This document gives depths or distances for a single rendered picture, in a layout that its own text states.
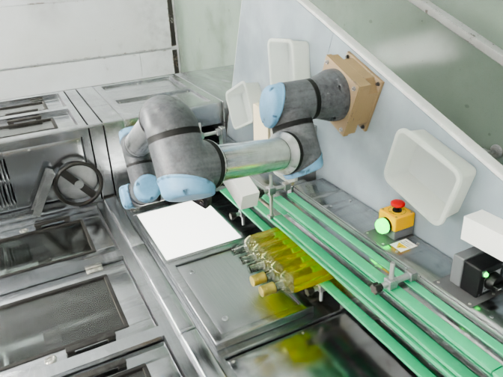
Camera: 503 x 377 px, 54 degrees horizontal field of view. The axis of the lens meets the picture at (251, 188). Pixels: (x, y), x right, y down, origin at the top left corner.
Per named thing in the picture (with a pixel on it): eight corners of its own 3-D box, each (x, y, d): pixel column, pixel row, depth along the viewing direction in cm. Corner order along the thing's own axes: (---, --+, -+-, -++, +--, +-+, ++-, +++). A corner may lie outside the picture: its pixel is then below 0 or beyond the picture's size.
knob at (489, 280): (495, 284, 117) (508, 292, 114) (482, 290, 115) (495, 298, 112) (499, 268, 115) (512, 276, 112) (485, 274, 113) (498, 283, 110)
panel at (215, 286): (205, 200, 230) (133, 219, 217) (204, 194, 229) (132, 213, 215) (314, 313, 158) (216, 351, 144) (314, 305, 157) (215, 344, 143)
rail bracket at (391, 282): (409, 273, 128) (367, 289, 122) (412, 249, 124) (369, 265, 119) (420, 281, 124) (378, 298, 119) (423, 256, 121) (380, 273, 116)
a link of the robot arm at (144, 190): (129, 164, 136) (123, 170, 146) (138, 204, 136) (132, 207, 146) (156, 158, 139) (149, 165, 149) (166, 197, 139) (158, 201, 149)
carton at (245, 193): (227, 144, 169) (211, 148, 166) (260, 191, 154) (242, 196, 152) (226, 158, 173) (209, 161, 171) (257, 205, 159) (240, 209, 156)
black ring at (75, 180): (105, 196, 233) (58, 207, 225) (96, 154, 224) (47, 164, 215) (107, 200, 229) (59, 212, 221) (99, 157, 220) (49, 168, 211)
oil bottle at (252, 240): (295, 233, 178) (242, 250, 170) (295, 220, 176) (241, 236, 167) (304, 241, 174) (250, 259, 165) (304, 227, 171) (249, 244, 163)
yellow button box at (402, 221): (397, 223, 147) (376, 230, 144) (399, 200, 143) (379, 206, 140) (414, 233, 141) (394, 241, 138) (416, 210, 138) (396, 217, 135)
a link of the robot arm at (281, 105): (311, 72, 135) (266, 78, 130) (322, 120, 135) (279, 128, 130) (291, 86, 147) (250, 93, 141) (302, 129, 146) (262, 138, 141)
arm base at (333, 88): (324, 60, 146) (295, 64, 142) (354, 80, 135) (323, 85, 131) (317, 107, 154) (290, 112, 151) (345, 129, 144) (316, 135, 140)
